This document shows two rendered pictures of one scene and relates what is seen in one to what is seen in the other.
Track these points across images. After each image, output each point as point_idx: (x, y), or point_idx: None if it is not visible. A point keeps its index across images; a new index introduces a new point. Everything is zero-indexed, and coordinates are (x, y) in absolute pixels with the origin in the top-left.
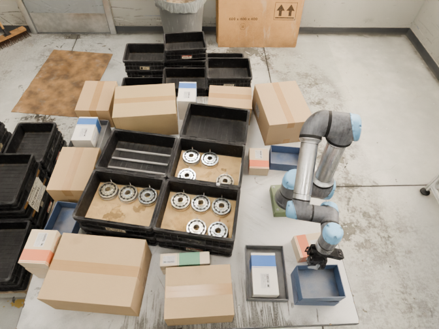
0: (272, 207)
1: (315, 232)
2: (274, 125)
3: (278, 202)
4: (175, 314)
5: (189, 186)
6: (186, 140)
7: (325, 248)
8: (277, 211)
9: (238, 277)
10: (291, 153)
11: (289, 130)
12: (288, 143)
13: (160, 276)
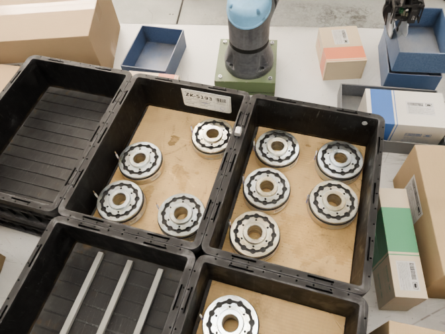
0: (257, 91)
1: (306, 47)
2: (89, 29)
3: (258, 70)
4: None
5: (226, 200)
6: (73, 195)
7: None
8: (274, 79)
9: (395, 163)
10: (142, 50)
11: (102, 23)
12: (116, 51)
13: (412, 318)
